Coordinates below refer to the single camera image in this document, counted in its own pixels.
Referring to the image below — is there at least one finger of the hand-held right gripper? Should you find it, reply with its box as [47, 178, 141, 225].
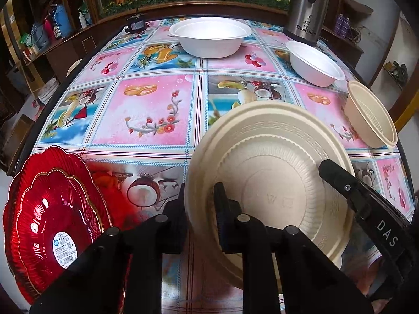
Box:
[318, 159, 374, 218]

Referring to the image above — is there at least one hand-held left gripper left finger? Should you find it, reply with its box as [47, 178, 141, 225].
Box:
[29, 181, 189, 314]

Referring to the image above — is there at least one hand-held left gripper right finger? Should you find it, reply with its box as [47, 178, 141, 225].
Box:
[213, 183, 374, 314]

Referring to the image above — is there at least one beige embossed plate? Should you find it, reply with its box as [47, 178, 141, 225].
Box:
[184, 101, 356, 290]

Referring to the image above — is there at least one large white bowl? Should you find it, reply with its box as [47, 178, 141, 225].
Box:
[168, 17, 252, 59]

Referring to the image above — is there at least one stack of white plates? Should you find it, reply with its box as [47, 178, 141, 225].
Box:
[37, 78, 61, 105]

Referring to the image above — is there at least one beige ribbed bowl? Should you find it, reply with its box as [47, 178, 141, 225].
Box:
[344, 80, 398, 149]

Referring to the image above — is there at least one small white bowl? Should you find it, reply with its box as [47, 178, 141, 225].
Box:
[285, 41, 346, 87]

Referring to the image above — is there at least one small red glass plate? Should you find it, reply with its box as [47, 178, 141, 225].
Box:
[20, 168, 105, 285]

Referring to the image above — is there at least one colourful printed tablecloth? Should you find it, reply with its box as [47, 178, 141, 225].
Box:
[33, 18, 415, 314]

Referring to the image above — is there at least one large red glass plate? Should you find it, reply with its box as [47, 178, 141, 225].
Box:
[3, 145, 131, 305]

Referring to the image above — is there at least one purple bottles pack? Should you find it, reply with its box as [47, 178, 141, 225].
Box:
[337, 13, 349, 36]

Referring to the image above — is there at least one stainless steel thermos jug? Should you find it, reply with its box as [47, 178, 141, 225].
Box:
[283, 0, 332, 47]

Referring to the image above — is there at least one wooden shelf cabinet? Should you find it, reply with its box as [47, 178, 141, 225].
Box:
[0, 0, 99, 171]

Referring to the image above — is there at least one black power adapter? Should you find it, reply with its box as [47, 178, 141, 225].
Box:
[124, 12, 148, 34]

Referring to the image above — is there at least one blue plastic bottle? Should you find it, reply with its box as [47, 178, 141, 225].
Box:
[54, 4, 73, 38]

